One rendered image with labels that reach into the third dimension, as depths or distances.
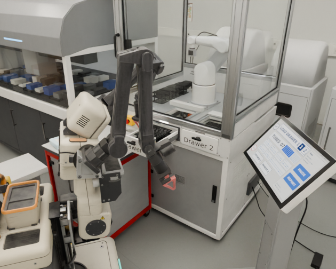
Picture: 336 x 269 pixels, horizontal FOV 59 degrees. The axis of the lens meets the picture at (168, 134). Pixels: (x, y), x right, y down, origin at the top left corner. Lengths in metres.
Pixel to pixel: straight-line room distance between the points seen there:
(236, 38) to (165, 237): 1.64
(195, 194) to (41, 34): 1.76
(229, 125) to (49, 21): 1.60
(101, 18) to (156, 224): 1.82
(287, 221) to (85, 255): 1.26
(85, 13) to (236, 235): 2.19
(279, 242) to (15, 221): 1.36
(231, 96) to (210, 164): 0.55
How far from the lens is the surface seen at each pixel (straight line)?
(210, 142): 2.05
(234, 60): 1.84
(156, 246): 2.52
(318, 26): 4.97
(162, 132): 2.16
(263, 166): 1.64
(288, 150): 1.59
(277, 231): 1.79
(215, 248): 2.53
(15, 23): 3.06
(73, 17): 2.56
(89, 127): 1.34
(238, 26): 1.81
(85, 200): 1.53
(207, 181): 2.26
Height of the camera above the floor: 1.81
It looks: 25 degrees down
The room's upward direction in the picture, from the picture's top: 1 degrees clockwise
